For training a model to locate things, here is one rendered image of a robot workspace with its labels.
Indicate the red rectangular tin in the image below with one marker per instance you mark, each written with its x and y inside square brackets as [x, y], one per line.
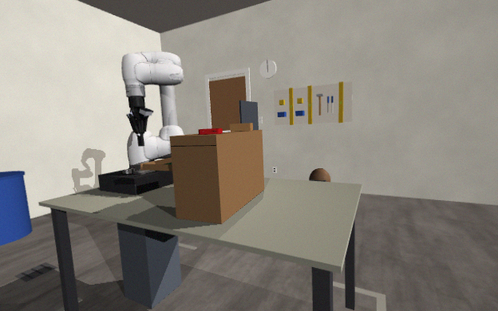
[210, 131]

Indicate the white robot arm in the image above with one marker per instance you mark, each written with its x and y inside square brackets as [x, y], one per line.
[138, 70]

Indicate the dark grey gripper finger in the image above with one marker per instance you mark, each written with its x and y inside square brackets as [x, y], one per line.
[135, 123]
[143, 125]

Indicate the brown wooden tool chest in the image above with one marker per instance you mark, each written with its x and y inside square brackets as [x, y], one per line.
[214, 175]

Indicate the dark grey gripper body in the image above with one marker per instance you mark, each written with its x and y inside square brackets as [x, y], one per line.
[135, 103]

